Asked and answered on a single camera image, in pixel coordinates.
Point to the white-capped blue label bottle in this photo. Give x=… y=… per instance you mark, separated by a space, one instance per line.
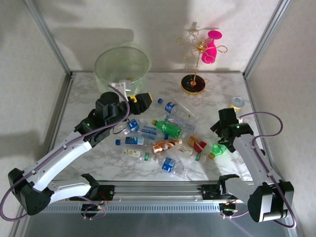
x=133 y=125

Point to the green bottle yellow cap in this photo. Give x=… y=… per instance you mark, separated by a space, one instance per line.
x=218 y=150
x=168 y=128

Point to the clear bottle pale blue label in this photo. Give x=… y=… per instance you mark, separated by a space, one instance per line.
x=149 y=133

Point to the clear bottle purple white label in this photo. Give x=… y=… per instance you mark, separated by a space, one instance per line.
x=174 y=121

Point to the red orange label drink bottle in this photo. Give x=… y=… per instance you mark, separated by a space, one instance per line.
x=196 y=142

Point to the blue-capped blue label bottle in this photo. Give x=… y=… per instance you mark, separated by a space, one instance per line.
x=133 y=140

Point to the clear unlabelled plastic bottle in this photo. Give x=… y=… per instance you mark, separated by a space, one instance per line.
x=185 y=108

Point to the copper coloured drink bottle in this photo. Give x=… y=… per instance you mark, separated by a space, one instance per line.
x=163 y=146

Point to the clear bottle orange swirl label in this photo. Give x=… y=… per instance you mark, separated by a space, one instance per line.
x=184 y=149

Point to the clear bottle green leaf label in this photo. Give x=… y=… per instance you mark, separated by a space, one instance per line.
x=132 y=153

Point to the crushed clear bottle blue label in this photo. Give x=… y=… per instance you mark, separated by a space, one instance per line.
x=168 y=164

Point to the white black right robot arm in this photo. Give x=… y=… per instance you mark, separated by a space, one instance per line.
x=247 y=158

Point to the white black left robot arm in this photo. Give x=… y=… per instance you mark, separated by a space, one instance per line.
x=61 y=155

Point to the yellow tin can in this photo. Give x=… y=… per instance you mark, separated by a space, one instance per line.
x=238 y=101

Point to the black round knob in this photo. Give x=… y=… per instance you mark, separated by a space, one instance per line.
x=262 y=151

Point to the pink wine glass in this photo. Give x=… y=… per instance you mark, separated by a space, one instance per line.
x=209 y=53

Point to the small black controller board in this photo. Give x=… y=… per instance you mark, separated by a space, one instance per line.
x=95 y=208
x=228 y=209

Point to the grey metal bottom panel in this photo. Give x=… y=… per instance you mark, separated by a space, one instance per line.
x=158 y=225

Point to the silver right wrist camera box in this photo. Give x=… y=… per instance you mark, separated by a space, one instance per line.
x=240 y=120

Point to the aluminium side rail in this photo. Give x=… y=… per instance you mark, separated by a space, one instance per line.
x=253 y=93
x=64 y=93

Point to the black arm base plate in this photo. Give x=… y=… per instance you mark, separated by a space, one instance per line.
x=209 y=192
x=108 y=192

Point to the aluminium frame post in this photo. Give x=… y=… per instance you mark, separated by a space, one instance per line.
x=49 y=37
x=266 y=37

